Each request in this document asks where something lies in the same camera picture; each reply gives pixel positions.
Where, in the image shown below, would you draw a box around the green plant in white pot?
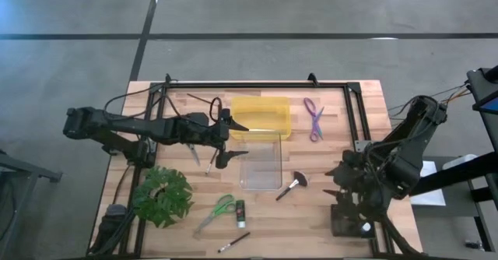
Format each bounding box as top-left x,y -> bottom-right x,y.
132,165 -> 195,229

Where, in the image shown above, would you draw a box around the black stand with screen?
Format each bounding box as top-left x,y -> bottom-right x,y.
466,65 -> 498,152

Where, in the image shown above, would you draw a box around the green black glue stick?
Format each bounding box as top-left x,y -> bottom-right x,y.
234,199 -> 247,229

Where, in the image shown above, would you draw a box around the yellow plastic bin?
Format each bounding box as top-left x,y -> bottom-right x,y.
230,95 -> 292,142

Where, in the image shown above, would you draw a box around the red-handled scissors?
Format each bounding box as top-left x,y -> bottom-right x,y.
185,142 -> 202,167

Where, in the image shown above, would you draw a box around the black paint bottle tray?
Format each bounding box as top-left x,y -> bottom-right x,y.
330,203 -> 377,238

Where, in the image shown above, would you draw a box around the black cable bundle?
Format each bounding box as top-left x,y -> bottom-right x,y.
373,213 -> 423,258
88,203 -> 137,256

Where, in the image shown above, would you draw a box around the white paper sheet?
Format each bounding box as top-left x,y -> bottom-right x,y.
410,159 -> 447,207

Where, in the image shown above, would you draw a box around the black aluminium table frame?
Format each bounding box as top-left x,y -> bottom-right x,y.
118,80 -> 394,259

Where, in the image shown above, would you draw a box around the purple-handled scissors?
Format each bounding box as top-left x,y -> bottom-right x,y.
303,97 -> 326,143

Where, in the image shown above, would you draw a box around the black desk structure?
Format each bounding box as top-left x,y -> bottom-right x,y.
406,150 -> 498,260

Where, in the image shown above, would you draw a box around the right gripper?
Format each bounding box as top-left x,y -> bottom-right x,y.
321,150 -> 377,214

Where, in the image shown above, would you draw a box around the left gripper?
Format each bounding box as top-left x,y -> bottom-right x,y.
202,107 -> 250,170

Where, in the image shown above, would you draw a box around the white plastic object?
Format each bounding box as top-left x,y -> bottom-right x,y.
442,153 -> 479,171

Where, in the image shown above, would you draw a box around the short thin paintbrush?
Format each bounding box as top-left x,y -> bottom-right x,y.
205,147 -> 219,175

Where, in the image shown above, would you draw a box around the black fan brush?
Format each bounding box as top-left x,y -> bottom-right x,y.
275,170 -> 309,202

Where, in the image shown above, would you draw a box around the coloured wire bundle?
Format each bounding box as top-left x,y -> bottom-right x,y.
388,81 -> 474,121

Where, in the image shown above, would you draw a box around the dark metal furniture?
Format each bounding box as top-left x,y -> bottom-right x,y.
0,149 -> 63,260

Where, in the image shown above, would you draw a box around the long thin black paintbrush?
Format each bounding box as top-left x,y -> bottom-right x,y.
217,231 -> 251,254

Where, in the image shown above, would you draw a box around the clear plastic bin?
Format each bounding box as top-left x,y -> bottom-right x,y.
239,129 -> 283,191

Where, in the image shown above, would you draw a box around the green-handled scissors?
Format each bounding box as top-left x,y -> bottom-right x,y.
193,193 -> 237,240

